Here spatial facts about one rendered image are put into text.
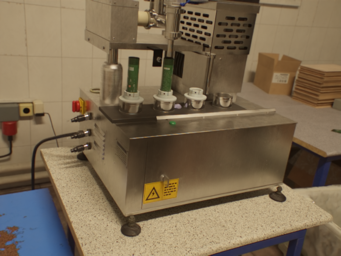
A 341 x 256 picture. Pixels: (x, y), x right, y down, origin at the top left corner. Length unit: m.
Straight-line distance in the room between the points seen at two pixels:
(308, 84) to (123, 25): 1.80
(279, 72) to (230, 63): 1.54
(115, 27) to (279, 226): 0.76
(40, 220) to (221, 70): 0.80
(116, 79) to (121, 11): 0.21
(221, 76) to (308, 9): 2.38
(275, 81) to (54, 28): 1.58
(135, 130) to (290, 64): 1.97
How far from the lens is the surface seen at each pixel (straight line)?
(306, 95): 2.67
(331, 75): 2.63
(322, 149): 1.87
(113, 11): 1.07
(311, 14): 3.61
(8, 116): 2.48
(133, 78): 1.01
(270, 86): 2.77
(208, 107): 1.18
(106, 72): 1.13
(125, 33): 1.09
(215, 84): 1.24
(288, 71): 2.80
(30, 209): 1.41
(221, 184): 1.12
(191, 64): 1.26
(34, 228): 1.31
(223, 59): 1.24
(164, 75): 1.06
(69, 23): 2.48
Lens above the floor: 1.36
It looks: 20 degrees down
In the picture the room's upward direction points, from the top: 6 degrees clockwise
